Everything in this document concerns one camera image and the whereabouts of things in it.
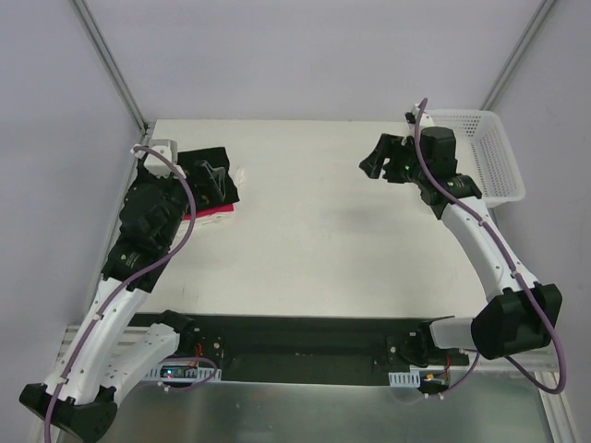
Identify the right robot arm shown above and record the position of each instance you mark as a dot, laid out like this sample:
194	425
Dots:
519	309

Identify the white plastic basket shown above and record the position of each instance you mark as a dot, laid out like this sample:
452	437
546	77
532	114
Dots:
484	153

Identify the pink t-shirt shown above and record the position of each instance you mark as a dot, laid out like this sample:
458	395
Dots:
215	214

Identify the black daisy print t-shirt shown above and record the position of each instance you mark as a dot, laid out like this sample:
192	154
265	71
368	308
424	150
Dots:
208	176

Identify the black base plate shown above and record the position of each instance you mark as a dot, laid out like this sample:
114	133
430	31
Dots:
312	350

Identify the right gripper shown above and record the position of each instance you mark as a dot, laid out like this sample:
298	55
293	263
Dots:
388	158

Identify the right white cable duct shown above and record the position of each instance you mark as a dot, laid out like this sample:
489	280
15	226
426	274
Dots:
405	380

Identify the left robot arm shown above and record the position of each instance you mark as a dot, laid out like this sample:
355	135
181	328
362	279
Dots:
82	395

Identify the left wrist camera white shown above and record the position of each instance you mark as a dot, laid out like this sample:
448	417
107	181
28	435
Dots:
160	157

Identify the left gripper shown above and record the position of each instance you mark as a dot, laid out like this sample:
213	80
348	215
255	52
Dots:
195	183

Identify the left white cable duct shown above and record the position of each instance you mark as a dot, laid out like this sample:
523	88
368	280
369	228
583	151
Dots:
182	373

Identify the white t-shirt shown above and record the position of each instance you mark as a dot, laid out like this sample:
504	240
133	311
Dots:
234	182

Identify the white cable duct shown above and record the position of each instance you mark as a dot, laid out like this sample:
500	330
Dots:
405	380
182	373

